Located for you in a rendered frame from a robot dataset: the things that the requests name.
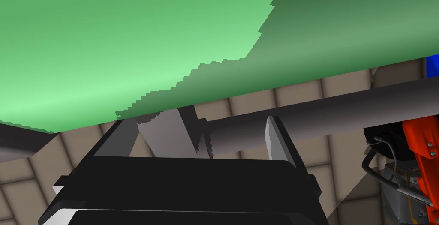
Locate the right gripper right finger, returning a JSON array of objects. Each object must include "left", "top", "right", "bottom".
[{"left": 264, "top": 116, "right": 308, "bottom": 171}]

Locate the green table with grey legs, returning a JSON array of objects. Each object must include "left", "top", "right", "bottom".
[{"left": 0, "top": 0, "right": 439, "bottom": 165}]

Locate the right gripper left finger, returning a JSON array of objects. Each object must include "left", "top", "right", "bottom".
[{"left": 88, "top": 118, "right": 140, "bottom": 159}]

